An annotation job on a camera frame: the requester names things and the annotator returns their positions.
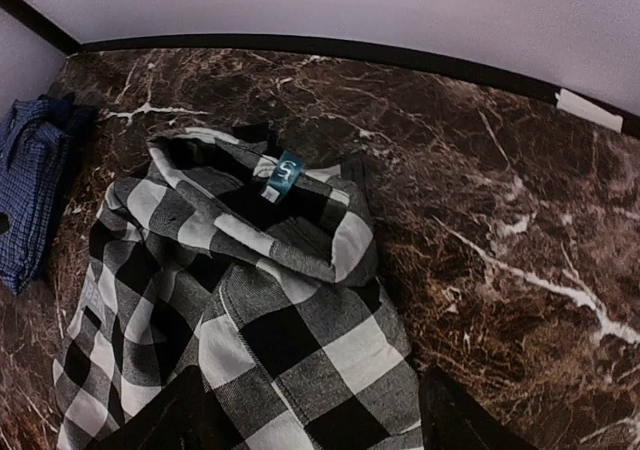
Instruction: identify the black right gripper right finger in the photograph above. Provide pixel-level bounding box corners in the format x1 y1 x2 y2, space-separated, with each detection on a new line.
419 365 536 450

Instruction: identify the white tape strip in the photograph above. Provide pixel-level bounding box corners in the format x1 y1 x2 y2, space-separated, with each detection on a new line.
555 88 624 133

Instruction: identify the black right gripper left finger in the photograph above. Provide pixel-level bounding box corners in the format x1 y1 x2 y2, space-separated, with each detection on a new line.
102 369 211 450

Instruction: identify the folded blue checked shirt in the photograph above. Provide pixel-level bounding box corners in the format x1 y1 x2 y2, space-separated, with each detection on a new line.
1 93 96 295

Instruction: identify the black left corner post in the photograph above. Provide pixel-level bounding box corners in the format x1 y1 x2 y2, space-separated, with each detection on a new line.
0 0 81 56

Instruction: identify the black white plaid shirt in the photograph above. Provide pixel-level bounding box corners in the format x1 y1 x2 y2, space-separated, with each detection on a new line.
53 126 423 449

